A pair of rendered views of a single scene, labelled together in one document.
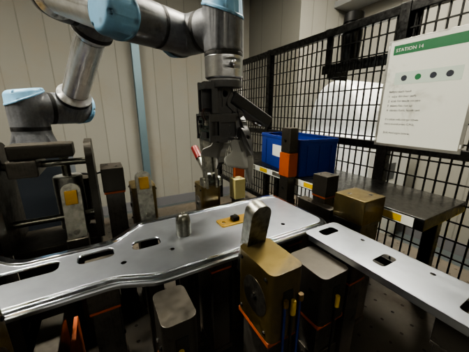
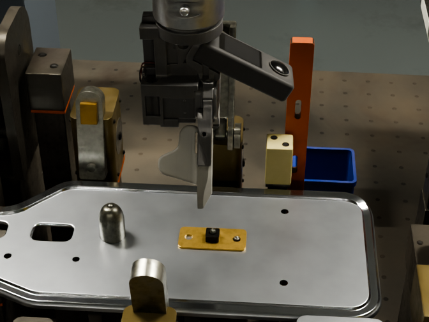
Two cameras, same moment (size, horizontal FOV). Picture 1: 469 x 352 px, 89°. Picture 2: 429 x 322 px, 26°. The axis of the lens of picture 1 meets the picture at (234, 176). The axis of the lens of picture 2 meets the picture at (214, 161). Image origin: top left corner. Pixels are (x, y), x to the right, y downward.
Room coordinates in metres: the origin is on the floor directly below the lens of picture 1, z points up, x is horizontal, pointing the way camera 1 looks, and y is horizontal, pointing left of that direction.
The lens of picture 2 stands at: (-0.20, -0.48, 1.78)
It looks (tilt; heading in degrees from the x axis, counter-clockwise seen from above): 37 degrees down; 33
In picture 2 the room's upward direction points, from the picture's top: straight up
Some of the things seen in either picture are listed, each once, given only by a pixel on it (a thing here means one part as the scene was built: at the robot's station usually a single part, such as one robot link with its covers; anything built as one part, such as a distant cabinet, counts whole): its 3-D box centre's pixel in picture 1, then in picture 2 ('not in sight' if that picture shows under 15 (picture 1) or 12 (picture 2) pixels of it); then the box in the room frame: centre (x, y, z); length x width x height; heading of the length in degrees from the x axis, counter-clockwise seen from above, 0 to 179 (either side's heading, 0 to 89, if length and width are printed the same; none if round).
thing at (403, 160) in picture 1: (350, 163); not in sight; (2.29, -1.15, 0.76); 0.77 x 0.66 x 1.51; 28
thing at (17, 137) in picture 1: (34, 140); not in sight; (0.87, 0.74, 1.15); 0.15 x 0.15 x 0.10
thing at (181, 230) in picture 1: (183, 226); (112, 224); (0.46, 0.11, 1.02); 0.03 x 0.03 x 0.07
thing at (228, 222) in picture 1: (234, 218); (212, 236); (0.52, 0.00, 1.01); 0.08 x 0.04 x 0.01; 119
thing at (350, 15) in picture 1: (351, 39); not in sight; (1.03, -0.45, 1.52); 0.07 x 0.07 x 0.18
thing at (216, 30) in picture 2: (221, 112); (183, 66); (0.50, 0.03, 1.25); 0.09 x 0.08 x 0.12; 119
